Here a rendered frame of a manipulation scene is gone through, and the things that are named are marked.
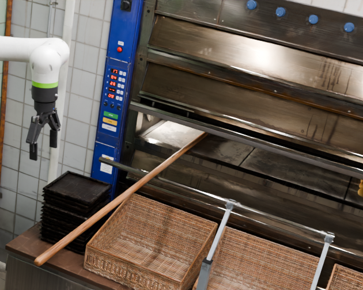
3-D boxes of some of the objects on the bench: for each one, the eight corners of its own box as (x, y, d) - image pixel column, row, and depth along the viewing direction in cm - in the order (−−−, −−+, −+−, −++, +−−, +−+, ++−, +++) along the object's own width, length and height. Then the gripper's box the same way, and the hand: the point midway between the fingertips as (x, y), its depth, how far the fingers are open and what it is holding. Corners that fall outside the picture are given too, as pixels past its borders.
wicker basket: (214, 266, 337) (224, 224, 326) (311, 300, 321) (324, 258, 311) (185, 312, 293) (195, 265, 283) (295, 355, 278) (310, 307, 268)
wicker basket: (124, 231, 354) (130, 190, 344) (210, 264, 337) (219, 222, 327) (80, 268, 311) (86, 223, 301) (177, 309, 294) (186, 262, 284)
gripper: (53, 88, 225) (52, 140, 233) (15, 106, 203) (15, 163, 212) (71, 92, 223) (69, 144, 231) (34, 111, 201) (33, 167, 209)
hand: (43, 150), depth 221 cm, fingers open, 13 cm apart
